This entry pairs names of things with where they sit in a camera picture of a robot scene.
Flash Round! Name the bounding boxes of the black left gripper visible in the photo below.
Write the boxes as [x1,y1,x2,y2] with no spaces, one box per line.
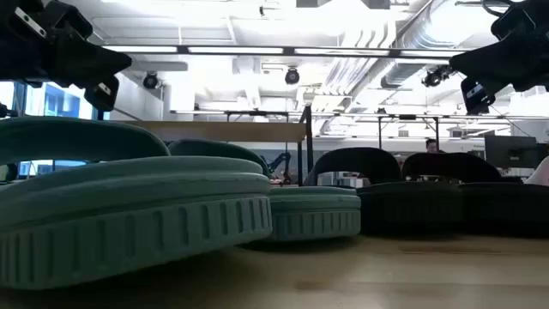
[0,0,133,88]

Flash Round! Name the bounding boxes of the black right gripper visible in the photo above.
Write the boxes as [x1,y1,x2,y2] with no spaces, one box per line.
[449,0,549,94]

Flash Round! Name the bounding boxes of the black foam slide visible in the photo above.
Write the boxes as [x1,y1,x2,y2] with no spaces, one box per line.
[401,152,549,237]
[303,147,467,236]

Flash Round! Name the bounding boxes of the teal foam slide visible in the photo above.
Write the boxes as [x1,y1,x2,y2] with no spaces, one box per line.
[166,137,362,242]
[0,115,274,291]

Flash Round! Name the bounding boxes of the large glass window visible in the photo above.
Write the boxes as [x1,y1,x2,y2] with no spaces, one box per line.
[0,80,111,177]

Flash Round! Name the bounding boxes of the overhead light bar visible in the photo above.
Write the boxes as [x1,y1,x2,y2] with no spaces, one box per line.
[100,44,468,59]

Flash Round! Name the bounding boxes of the black monitor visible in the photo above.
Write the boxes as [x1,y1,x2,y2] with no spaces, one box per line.
[484,135,538,169]

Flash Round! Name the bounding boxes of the person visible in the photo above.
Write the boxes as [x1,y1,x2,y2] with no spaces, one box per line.
[424,137,447,155]

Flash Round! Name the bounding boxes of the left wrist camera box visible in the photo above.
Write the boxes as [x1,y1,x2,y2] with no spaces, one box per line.
[83,75,120,112]

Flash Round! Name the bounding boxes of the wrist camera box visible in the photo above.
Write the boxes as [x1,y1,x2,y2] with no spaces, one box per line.
[461,76,497,116]
[83,75,120,112]

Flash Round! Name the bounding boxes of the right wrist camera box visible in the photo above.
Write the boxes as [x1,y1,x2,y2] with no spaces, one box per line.
[461,76,497,116]

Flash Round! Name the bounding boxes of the black ceiling camera cluster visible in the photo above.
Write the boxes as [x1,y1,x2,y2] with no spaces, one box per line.
[421,64,455,88]

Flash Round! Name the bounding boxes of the silver ventilation duct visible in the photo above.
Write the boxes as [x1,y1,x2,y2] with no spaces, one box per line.
[379,0,473,89]

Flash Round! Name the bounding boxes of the black metal workstation frame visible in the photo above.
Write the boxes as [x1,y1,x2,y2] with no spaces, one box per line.
[377,113,442,151]

